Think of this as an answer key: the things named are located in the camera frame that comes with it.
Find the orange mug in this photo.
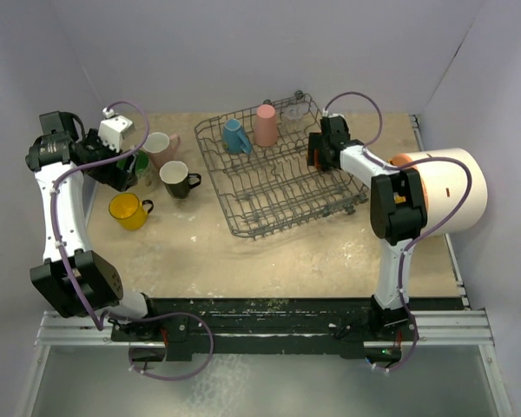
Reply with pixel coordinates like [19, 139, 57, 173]
[313, 149, 322, 170]

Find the white cat mug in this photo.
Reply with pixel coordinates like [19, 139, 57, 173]
[125, 150, 156, 196]

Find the pink mug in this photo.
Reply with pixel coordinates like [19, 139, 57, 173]
[142, 132, 181, 169]

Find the yellow mug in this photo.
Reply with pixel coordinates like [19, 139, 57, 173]
[109, 193, 155, 231]

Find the black mug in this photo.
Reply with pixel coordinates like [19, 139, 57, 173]
[159, 161, 201, 199]

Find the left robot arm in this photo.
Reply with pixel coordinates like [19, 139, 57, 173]
[25, 105, 162, 341]

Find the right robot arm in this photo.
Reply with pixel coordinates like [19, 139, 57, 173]
[307, 113, 427, 340]

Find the clear glass cup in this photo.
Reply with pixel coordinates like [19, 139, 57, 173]
[281, 103, 308, 133]

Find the pink tumbler cup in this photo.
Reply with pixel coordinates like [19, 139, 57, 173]
[254, 104, 278, 147]

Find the orange and yellow lid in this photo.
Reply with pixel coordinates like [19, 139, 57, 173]
[388, 152, 430, 205]

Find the blue mug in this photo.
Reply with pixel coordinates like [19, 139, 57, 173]
[222, 118, 253, 155]

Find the white cylinder container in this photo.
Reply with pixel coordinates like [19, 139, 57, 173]
[392, 148, 488, 235]

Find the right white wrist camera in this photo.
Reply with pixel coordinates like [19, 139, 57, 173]
[322, 109, 344, 118]

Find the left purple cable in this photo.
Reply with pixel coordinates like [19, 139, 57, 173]
[50, 100, 216, 382]

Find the grey wire dish rack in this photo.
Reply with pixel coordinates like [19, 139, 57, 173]
[195, 90, 368, 238]

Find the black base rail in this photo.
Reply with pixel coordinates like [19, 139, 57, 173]
[58, 296, 465, 361]

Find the aluminium frame rail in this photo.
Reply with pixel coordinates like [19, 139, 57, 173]
[35, 310, 494, 347]

